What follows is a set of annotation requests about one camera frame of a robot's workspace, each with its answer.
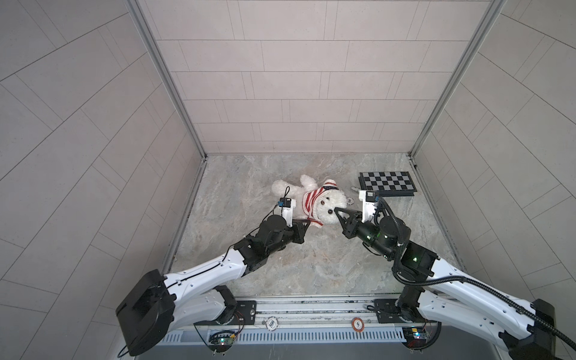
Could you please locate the left circuit board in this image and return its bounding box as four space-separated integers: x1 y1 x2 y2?
208 330 238 353

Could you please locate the right black corrugated cable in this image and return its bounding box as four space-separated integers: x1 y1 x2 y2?
377 197 576 352

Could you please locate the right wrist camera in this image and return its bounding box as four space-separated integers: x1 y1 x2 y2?
358 190 379 222

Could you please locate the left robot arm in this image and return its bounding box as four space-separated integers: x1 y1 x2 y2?
115 214 311 357

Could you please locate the right circuit board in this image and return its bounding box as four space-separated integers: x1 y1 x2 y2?
402 327 429 349

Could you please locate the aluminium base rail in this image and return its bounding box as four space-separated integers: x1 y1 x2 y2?
127 294 503 332

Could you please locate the red poker chip on rail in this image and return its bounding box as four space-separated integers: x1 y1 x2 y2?
351 317 365 333

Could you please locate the white teddy bear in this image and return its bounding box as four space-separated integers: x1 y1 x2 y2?
271 175 348 228

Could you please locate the red white striped sweater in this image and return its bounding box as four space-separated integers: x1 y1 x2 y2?
302 177 347 228

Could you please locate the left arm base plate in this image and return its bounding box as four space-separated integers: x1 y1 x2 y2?
196 301 257 326

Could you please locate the black white chessboard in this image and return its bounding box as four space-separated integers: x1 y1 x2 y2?
358 171 417 197

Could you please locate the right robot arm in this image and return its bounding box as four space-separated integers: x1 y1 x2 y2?
334 208 558 359

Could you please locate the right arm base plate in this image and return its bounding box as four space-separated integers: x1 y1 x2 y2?
365 298 438 326

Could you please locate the white poker chip on rail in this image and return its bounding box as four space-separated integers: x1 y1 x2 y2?
265 316 278 332

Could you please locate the circuit board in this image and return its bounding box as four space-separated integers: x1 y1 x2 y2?
402 327 429 349
208 330 238 353

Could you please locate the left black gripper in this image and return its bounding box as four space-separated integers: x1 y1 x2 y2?
262 220 311 257

